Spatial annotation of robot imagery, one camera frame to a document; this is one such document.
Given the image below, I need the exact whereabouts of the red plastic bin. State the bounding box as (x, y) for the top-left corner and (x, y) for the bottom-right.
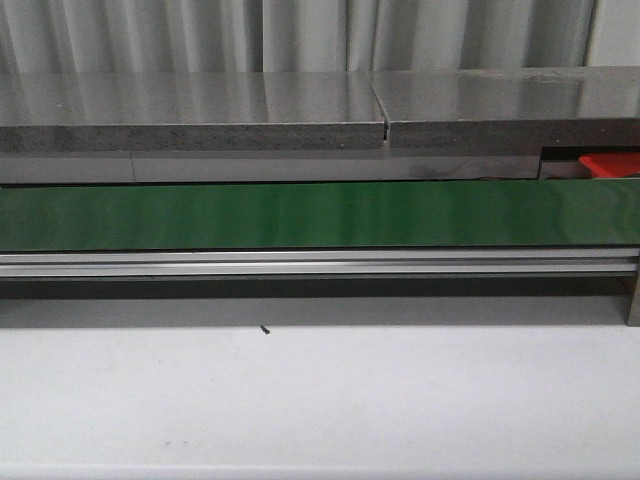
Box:
(579, 152), (640, 179)

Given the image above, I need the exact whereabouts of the grey stone counter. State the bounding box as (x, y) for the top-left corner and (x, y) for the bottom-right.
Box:
(1, 67), (639, 186)

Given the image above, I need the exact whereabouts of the green conveyor belt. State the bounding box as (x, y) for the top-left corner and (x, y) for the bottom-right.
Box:
(1, 179), (639, 252)

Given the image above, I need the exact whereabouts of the aluminium conveyor frame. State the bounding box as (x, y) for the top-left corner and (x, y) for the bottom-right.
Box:
(1, 247), (639, 326)

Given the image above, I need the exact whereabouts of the white pleated curtain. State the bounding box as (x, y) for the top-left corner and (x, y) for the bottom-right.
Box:
(1, 1), (597, 74)

